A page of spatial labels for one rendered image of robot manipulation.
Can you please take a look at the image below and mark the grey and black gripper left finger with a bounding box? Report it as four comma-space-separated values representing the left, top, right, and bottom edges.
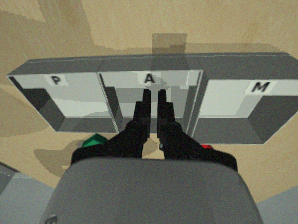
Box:
71, 89, 151, 164

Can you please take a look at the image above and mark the green and white eraser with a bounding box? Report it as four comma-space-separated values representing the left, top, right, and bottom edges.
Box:
77, 133, 108, 148

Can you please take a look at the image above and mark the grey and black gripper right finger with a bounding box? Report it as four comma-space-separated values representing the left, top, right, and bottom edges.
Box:
157, 89, 238, 172

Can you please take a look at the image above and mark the grey rack of three bins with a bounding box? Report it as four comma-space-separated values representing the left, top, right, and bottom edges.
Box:
6, 52, 298, 145

